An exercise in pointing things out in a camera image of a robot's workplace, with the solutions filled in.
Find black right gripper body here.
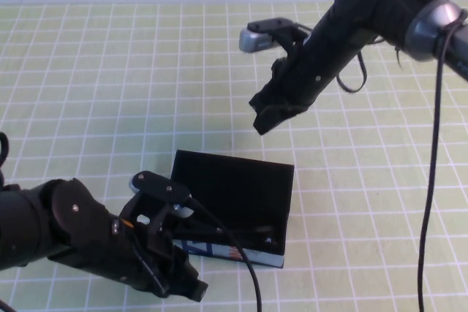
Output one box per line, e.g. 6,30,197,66
248,52,322,118

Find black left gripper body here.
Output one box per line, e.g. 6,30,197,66
118,194,209,303

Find black-framed glasses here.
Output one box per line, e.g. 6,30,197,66
215,224,282,246

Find thin black camera cable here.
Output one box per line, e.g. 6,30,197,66
336,47,368,94

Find black glasses case printed side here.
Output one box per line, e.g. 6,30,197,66
170,149,296,269

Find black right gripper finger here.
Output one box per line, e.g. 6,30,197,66
253,109,285,136
263,102,309,120

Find black left camera cable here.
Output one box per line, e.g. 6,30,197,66
186,197,264,312

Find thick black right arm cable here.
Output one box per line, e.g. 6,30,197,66
416,0,468,312

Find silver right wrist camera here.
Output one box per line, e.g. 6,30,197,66
238,17,312,53

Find green white-checked tablecloth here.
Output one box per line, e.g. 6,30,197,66
0,1,468,312

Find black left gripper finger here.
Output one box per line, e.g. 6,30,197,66
171,213,224,242

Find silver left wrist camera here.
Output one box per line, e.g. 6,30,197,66
128,170,194,220

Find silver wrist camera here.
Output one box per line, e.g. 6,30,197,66
128,170,194,220
238,17,312,53

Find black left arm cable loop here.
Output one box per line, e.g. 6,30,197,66
0,132,10,185

